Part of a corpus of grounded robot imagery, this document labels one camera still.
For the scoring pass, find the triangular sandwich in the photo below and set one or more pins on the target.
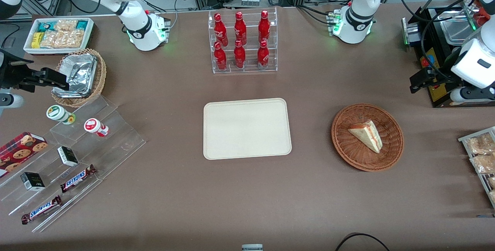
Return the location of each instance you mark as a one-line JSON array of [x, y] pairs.
[[367, 135]]

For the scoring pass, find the red cola bottle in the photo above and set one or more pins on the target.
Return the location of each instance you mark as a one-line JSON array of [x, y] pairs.
[[220, 59], [263, 57], [264, 28], [239, 57], [240, 30], [221, 32]]

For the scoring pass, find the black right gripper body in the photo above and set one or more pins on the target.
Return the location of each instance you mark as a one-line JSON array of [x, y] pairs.
[[11, 75]]

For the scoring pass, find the teal snack packet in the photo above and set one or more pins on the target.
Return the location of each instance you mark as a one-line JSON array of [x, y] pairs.
[[46, 26]]

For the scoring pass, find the red sausage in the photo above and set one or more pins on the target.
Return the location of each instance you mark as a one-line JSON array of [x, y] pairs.
[[482, 16]]

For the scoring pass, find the clear acrylic step display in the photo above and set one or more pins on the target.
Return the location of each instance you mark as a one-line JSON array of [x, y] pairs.
[[116, 142]]

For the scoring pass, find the small grey device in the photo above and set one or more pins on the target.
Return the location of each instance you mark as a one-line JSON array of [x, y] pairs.
[[252, 247]]

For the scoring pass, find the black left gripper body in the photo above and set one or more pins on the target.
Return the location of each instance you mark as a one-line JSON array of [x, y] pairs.
[[441, 74]]

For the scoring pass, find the white power strip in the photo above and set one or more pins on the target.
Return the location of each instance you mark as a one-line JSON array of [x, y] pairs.
[[250, 0]]

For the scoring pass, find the steel food pan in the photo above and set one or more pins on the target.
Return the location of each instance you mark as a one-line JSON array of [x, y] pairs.
[[458, 30]]

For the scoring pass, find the black food warmer machine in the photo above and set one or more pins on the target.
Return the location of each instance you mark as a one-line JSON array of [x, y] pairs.
[[437, 92]]

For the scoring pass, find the green lid yogurt cup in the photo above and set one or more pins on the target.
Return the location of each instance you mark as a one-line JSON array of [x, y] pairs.
[[57, 112]]

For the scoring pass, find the snickers chocolate bar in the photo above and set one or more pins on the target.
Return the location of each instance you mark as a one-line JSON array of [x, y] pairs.
[[77, 178], [41, 210]]

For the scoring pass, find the clear bagged pastry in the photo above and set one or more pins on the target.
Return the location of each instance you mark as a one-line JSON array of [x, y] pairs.
[[485, 164], [481, 144]]

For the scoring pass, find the brown wicker basket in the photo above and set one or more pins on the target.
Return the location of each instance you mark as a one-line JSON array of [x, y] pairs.
[[348, 150]]

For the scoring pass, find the beige plastic tray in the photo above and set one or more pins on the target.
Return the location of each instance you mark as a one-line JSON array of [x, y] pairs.
[[247, 129]]

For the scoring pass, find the small black box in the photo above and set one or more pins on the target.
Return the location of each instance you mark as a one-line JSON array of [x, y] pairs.
[[33, 181], [68, 156]]

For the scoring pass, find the red lid yogurt cup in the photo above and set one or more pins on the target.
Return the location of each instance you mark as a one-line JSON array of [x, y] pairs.
[[93, 125]]

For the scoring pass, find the white plastic snack bin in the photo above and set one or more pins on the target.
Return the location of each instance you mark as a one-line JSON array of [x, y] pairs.
[[29, 50]]

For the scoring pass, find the clear acrylic bottle rack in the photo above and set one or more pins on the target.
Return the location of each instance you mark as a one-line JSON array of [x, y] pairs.
[[249, 67]]

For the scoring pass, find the red plaid cookie box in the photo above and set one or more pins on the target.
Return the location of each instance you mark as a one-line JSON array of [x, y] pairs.
[[19, 152]]

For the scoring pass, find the yellow snack packet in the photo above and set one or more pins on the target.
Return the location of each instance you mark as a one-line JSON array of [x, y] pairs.
[[36, 40]]

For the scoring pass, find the clear peanut snack bag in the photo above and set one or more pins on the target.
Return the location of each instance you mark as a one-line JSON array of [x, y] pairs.
[[64, 39]]

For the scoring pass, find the light wicker basket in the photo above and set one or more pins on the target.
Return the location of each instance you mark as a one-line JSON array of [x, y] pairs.
[[99, 81]]

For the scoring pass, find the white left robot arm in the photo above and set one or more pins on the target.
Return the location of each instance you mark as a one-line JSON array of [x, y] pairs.
[[355, 7]]

